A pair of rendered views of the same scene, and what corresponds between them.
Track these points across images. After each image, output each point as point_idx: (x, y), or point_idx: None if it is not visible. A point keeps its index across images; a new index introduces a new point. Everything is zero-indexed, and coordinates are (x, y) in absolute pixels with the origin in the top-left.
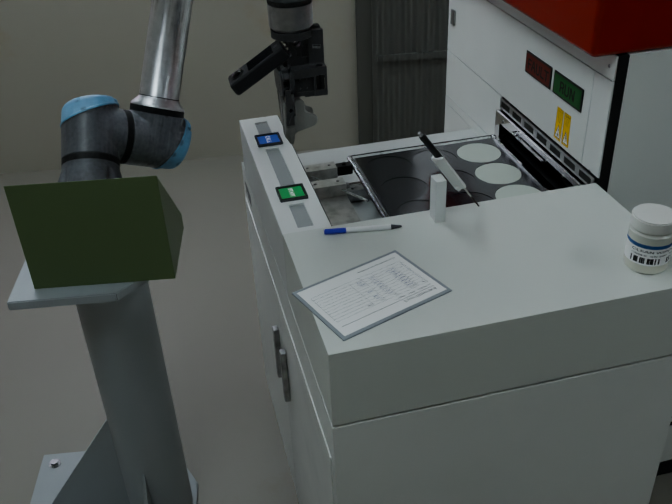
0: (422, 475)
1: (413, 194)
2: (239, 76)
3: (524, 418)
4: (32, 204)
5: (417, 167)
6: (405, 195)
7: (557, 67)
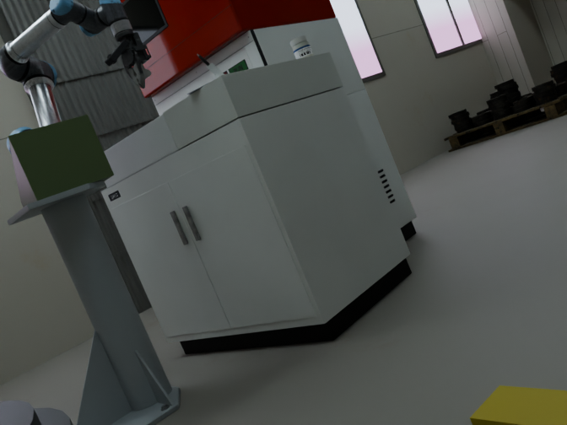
0: (285, 151)
1: None
2: (111, 54)
3: (307, 118)
4: (26, 143)
5: None
6: None
7: (228, 67)
